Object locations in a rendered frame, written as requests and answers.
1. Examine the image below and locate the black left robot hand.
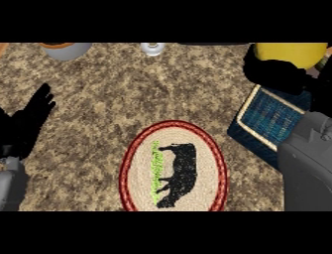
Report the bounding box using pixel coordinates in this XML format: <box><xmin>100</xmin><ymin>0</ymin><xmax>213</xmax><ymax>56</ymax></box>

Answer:
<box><xmin>0</xmin><ymin>82</ymin><xmax>58</xmax><ymax>164</ymax></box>

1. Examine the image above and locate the yellow lemon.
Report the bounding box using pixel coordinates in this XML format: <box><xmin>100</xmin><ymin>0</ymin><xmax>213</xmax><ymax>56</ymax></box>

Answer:
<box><xmin>252</xmin><ymin>42</ymin><xmax>329</xmax><ymax>69</ymax></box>

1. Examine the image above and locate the blue wicker basket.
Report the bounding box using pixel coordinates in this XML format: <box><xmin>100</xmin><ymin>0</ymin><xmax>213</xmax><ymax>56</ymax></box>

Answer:
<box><xmin>226</xmin><ymin>83</ymin><xmax>314</xmax><ymax>171</ymax></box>

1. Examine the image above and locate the oval placemat with black animal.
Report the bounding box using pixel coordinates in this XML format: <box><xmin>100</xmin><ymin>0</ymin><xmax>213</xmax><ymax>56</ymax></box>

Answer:
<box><xmin>117</xmin><ymin>119</ymin><xmax>230</xmax><ymax>212</ymax></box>

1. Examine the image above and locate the small white bottle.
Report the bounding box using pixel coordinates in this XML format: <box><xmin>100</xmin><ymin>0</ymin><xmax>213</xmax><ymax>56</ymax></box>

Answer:
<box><xmin>139</xmin><ymin>42</ymin><xmax>165</xmax><ymax>57</ymax></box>

